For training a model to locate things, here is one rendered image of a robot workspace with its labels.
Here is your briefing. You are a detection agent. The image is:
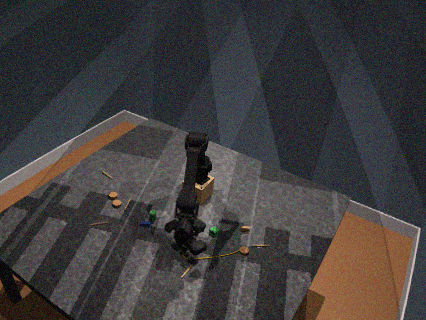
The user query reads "green block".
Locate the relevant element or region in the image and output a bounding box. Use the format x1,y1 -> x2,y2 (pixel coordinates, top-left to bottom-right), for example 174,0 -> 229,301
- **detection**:
209,226 -> 220,238

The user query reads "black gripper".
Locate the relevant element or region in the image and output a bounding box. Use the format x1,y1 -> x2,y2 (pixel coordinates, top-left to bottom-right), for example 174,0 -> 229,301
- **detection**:
165,219 -> 207,256

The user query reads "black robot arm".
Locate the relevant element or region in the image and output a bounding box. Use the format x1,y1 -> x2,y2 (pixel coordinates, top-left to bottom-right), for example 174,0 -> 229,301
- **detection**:
174,131 -> 212,243

